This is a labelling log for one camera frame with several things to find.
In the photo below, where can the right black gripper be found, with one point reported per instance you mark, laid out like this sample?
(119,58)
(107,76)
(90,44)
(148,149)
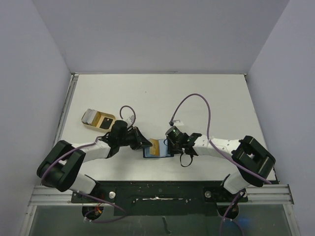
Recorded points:
(171,146)

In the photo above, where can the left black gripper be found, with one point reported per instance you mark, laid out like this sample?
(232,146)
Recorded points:
(139,139)

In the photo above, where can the blue leather card holder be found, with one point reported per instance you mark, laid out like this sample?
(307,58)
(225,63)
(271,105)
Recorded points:
(159,149)

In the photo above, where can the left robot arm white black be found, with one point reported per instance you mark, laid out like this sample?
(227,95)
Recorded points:
(60,168)

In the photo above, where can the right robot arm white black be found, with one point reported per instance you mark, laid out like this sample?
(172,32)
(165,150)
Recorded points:
(253,161)

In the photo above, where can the black card in tray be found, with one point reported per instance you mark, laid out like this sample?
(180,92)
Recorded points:
(106,123)

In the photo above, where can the beige oval card tray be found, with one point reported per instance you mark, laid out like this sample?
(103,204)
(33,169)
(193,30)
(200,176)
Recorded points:
(97,120)

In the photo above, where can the stack of white cards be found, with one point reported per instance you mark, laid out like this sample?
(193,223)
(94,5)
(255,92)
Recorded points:
(89,116)

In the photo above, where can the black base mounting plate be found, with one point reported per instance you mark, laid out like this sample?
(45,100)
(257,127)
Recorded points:
(159,198)

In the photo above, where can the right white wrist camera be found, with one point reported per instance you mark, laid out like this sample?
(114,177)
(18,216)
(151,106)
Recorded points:
(177,122)

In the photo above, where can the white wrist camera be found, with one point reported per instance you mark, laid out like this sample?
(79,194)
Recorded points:
(130,120)
(177,122)

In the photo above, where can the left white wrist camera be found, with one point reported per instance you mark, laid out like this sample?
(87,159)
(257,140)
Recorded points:
(130,120)

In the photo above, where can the aluminium left side rail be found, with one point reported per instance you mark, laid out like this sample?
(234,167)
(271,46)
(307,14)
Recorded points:
(66,106)

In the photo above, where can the aluminium rail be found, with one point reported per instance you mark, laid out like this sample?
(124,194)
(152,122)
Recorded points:
(276,194)
(66,106)

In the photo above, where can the aluminium front rail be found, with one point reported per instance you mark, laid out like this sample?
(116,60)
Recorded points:
(276,194)

